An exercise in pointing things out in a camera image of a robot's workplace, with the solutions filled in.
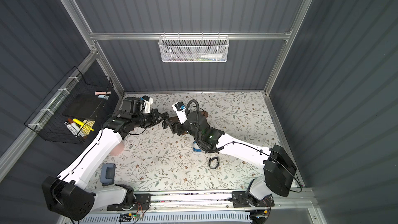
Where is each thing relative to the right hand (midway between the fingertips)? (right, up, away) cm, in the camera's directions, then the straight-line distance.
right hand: (171, 118), depth 71 cm
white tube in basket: (+21, +36, +23) cm, 48 cm away
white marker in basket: (-43, -5, -4) cm, 43 cm away
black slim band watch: (+19, -25, +15) cm, 35 cm away
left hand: (-3, 0, +4) cm, 5 cm away
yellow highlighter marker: (-40, -3, -1) cm, 40 cm away
